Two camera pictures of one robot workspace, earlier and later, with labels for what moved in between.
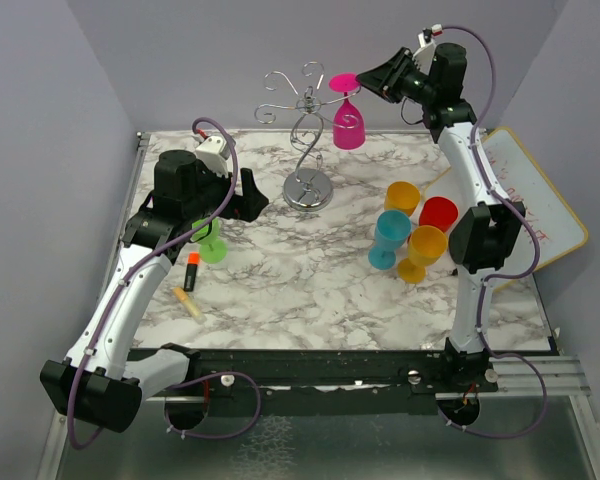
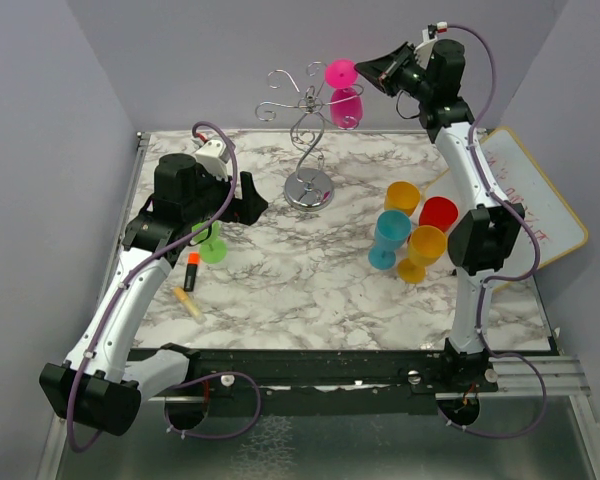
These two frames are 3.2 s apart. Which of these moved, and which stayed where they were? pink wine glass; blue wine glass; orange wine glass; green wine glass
Moved: pink wine glass
Stayed: green wine glass; blue wine glass; orange wine glass
